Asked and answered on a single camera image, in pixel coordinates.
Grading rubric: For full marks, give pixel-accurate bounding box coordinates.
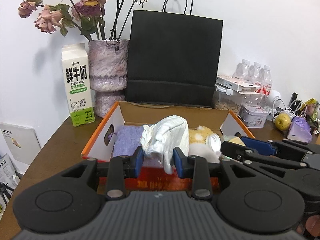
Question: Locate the white book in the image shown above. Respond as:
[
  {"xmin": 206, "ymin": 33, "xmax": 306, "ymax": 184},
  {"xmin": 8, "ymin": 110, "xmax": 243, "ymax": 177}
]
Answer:
[{"xmin": 0, "ymin": 122, "xmax": 42, "ymax": 165}]

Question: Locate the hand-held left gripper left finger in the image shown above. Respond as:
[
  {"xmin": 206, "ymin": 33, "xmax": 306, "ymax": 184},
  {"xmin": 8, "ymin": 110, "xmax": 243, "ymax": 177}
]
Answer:
[{"xmin": 59, "ymin": 145, "xmax": 145, "ymax": 201}]

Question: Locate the flat white box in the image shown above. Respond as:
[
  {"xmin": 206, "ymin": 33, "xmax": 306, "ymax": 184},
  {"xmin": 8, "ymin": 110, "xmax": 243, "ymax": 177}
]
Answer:
[{"xmin": 215, "ymin": 75, "xmax": 261, "ymax": 92}]

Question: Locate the printed tin box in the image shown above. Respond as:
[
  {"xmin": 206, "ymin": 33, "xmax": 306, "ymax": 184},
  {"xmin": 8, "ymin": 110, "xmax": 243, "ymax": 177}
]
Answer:
[{"xmin": 237, "ymin": 104, "xmax": 270, "ymax": 128}]

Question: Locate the yellow snack packet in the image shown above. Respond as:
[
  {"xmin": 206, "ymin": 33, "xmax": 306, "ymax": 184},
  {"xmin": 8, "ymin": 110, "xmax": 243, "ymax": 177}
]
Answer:
[{"xmin": 304, "ymin": 98, "xmax": 320, "ymax": 130}]

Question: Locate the purple mottled vase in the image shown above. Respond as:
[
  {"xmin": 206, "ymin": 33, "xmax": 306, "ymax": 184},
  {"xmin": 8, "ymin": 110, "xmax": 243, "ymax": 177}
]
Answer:
[{"xmin": 87, "ymin": 39, "xmax": 130, "ymax": 118}]

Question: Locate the small purple organza bag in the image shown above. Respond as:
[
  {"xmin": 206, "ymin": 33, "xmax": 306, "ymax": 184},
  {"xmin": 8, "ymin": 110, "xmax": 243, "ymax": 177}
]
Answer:
[{"xmin": 286, "ymin": 116, "xmax": 313, "ymax": 143}]

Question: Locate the purple linen drawstring pouch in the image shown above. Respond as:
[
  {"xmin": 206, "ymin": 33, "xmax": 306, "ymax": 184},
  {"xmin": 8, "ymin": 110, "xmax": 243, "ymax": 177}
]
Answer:
[{"xmin": 106, "ymin": 124, "xmax": 165, "ymax": 168}]

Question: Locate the black paper bag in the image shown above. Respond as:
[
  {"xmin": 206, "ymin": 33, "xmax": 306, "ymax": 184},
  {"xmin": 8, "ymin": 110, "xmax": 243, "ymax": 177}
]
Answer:
[{"xmin": 124, "ymin": 0, "xmax": 224, "ymax": 109}]

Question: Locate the red cardboard box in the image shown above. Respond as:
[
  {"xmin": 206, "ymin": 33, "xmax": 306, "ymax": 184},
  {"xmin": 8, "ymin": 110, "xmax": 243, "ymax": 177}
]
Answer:
[{"xmin": 81, "ymin": 101, "xmax": 255, "ymax": 195}]

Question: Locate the clear plastic food container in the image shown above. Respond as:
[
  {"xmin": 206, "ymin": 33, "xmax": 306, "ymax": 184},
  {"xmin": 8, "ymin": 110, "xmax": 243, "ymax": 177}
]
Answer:
[{"xmin": 212, "ymin": 84, "xmax": 265, "ymax": 117}]

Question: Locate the milk carton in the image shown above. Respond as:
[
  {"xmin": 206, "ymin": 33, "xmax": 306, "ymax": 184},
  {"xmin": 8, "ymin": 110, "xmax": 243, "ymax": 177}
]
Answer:
[{"xmin": 61, "ymin": 43, "xmax": 95, "ymax": 128}]

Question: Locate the white plastic bag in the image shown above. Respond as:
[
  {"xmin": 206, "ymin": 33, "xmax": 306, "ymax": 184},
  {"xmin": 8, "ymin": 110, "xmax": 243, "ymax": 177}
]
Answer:
[{"xmin": 140, "ymin": 115, "xmax": 190, "ymax": 174}]

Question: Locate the black tripod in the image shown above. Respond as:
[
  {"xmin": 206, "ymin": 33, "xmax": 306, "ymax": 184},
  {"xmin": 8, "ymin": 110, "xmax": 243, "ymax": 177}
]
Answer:
[{"xmin": 0, "ymin": 182, "xmax": 15, "ymax": 205}]

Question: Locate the yellow-green apple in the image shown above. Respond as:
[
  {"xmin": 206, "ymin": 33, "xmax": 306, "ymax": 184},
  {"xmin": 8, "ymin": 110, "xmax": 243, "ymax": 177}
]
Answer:
[{"xmin": 274, "ymin": 113, "xmax": 292, "ymax": 131}]

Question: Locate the open clear plastic bottle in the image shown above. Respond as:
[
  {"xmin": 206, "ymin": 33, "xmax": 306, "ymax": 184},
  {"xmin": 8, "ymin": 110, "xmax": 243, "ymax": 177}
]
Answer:
[{"xmin": 207, "ymin": 133, "xmax": 223, "ymax": 164}]

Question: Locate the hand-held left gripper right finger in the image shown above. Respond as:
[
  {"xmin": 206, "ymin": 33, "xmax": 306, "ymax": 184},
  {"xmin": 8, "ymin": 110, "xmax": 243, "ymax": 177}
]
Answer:
[{"xmin": 173, "ymin": 147, "xmax": 250, "ymax": 201}]

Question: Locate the small white fan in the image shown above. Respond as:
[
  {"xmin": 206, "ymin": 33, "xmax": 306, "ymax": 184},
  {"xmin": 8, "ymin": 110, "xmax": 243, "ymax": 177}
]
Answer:
[{"xmin": 265, "ymin": 89, "xmax": 282, "ymax": 113}]

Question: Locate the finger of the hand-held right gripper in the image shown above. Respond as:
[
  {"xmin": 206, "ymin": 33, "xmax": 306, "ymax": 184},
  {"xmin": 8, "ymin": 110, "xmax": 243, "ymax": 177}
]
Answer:
[
  {"xmin": 220, "ymin": 141, "xmax": 308, "ymax": 169},
  {"xmin": 241, "ymin": 136, "xmax": 320, "ymax": 155}
]

